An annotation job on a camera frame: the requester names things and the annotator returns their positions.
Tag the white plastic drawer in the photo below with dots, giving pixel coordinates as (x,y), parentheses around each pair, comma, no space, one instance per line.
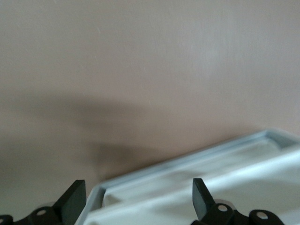
(164,211)
(187,172)

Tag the white drawer cabinet housing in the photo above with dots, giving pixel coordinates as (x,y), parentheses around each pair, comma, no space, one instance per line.
(93,201)

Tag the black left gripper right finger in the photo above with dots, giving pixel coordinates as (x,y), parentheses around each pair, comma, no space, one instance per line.
(202,201)

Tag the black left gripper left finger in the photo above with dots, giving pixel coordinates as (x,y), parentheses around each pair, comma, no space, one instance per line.
(70,204)

